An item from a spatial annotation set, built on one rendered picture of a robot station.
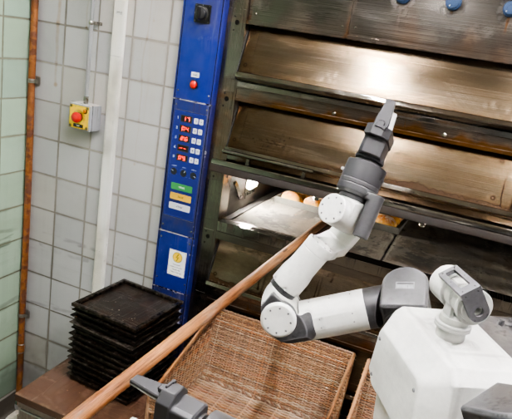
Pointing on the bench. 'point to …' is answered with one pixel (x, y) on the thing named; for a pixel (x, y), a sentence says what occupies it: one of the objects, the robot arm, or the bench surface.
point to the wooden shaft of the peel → (98, 401)
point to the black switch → (202, 13)
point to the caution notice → (176, 263)
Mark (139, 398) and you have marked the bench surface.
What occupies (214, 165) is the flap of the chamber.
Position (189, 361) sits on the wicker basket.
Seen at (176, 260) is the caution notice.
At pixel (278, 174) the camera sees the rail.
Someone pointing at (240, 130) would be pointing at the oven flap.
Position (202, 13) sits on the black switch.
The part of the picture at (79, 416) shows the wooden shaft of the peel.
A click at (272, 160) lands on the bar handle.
